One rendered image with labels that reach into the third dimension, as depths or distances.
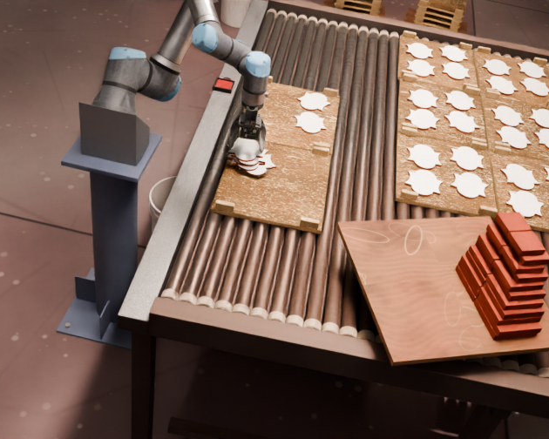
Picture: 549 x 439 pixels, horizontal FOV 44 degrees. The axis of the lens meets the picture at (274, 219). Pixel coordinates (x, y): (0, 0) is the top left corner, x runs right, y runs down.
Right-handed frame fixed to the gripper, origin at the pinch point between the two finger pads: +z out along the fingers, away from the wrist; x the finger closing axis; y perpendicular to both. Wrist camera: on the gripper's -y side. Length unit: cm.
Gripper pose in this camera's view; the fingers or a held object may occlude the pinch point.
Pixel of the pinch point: (246, 148)
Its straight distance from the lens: 230.2
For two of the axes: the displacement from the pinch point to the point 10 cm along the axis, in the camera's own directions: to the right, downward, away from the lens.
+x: 9.9, 1.2, 0.7
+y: -0.3, 6.6, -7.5
